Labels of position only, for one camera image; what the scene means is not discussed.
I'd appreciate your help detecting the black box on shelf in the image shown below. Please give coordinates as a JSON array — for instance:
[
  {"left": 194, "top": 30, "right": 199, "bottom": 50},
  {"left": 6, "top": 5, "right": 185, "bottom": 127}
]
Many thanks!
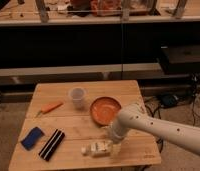
[{"left": 158, "top": 45, "right": 200, "bottom": 74}]

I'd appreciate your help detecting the orange handled tool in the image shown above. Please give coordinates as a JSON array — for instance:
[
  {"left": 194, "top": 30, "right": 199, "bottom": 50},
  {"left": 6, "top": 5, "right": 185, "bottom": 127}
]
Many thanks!
[{"left": 37, "top": 101, "right": 62, "bottom": 116}]

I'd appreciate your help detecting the wooden table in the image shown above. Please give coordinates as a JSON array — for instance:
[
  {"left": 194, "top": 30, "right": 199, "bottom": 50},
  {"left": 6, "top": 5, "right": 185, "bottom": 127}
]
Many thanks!
[{"left": 9, "top": 80, "right": 161, "bottom": 171}]

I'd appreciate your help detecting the small clear labelled bottle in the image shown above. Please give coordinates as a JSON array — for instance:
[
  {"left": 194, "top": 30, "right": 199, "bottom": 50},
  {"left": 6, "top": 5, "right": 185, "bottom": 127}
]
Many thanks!
[{"left": 81, "top": 140, "right": 113, "bottom": 157}]

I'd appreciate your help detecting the clear plastic cup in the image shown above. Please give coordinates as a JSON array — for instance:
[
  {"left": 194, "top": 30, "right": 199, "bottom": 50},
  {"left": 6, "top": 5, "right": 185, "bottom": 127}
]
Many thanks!
[{"left": 68, "top": 87, "right": 85, "bottom": 109}]

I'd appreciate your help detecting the blue sponge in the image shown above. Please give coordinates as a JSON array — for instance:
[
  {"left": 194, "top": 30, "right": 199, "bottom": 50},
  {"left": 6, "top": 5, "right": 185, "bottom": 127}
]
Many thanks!
[{"left": 21, "top": 127, "right": 44, "bottom": 150}]

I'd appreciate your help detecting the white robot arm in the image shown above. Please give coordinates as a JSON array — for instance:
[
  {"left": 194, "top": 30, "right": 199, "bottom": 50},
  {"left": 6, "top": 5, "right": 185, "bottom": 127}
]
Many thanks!
[{"left": 108, "top": 103, "right": 200, "bottom": 156}]

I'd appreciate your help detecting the black power adapter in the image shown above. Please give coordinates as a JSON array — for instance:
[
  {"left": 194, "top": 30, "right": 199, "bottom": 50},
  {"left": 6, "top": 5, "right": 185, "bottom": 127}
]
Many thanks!
[{"left": 160, "top": 95, "right": 178, "bottom": 108}]

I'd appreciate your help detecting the black white striped block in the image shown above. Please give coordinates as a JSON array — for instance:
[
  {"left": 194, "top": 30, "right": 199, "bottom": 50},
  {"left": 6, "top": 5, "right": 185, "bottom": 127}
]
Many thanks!
[{"left": 39, "top": 129, "right": 65, "bottom": 161}]

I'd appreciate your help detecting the long metal shelf rack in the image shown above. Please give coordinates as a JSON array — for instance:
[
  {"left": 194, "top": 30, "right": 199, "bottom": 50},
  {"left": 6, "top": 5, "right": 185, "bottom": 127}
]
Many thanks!
[{"left": 0, "top": 0, "right": 200, "bottom": 84}]

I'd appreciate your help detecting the orange ceramic bowl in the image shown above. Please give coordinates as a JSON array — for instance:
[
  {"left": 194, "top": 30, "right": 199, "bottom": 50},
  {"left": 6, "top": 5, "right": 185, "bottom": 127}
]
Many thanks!
[{"left": 90, "top": 97, "right": 121, "bottom": 126}]

